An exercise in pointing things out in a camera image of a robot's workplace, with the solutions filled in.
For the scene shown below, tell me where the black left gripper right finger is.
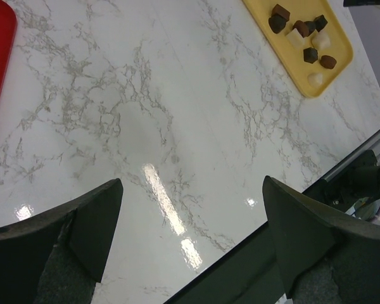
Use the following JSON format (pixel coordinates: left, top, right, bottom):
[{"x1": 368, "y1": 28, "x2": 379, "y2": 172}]
[{"x1": 262, "y1": 176, "x2": 380, "y2": 303}]

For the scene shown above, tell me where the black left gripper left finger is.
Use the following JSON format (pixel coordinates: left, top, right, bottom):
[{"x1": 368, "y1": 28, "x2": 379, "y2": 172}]
[{"x1": 0, "y1": 179, "x2": 124, "y2": 303}]

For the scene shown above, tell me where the white heart chocolate bottom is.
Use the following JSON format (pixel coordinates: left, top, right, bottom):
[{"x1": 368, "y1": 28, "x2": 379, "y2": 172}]
[{"x1": 307, "y1": 73, "x2": 324, "y2": 88}]

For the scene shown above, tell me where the brown oval chocolate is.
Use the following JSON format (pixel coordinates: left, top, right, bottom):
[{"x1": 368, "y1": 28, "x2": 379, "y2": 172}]
[{"x1": 319, "y1": 55, "x2": 337, "y2": 70}]

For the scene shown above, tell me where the dark hexagon chocolate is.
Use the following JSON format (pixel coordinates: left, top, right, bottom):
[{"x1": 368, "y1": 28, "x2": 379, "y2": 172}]
[{"x1": 303, "y1": 47, "x2": 319, "y2": 64}]

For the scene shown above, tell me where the white chocolate pair right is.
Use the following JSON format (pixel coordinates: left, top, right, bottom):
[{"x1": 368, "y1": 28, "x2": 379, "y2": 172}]
[{"x1": 311, "y1": 31, "x2": 331, "y2": 51}]

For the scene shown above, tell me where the white chocolate middle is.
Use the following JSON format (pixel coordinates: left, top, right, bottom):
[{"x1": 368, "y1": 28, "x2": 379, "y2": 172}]
[{"x1": 286, "y1": 28, "x2": 305, "y2": 49}]

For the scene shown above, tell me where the brown chocolate middle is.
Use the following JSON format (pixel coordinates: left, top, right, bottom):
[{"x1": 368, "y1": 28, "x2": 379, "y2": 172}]
[{"x1": 293, "y1": 20, "x2": 310, "y2": 37}]

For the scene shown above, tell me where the dark heart chocolate middle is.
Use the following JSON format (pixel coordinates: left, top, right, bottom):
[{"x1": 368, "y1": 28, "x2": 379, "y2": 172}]
[{"x1": 305, "y1": 21, "x2": 316, "y2": 34}]

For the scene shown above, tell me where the dark square chocolate right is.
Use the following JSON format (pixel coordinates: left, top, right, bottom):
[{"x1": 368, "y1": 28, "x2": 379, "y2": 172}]
[{"x1": 313, "y1": 15, "x2": 328, "y2": 32}]

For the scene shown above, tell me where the dark round chocolate left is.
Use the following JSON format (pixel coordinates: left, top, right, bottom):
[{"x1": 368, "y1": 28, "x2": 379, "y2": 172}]
[{"x1": 268, "y1": 15, "x2": 288, "y2": 34}]

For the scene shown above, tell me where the brown square chocolate left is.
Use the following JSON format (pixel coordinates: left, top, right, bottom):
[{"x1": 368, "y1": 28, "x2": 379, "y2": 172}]
[{"x1": 271, "y1": 4, "x2": 290, "y2": 22}]

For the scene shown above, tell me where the yellow tray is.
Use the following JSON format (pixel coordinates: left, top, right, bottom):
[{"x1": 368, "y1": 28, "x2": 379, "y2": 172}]
[{"x1": 244, "y1": 1, "x2": 353, "y2": 98}]

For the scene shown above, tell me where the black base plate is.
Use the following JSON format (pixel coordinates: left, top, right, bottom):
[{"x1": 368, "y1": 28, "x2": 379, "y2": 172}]
[{"x1": 166, "y1": 223, "x2": 284, "y2": 304}]

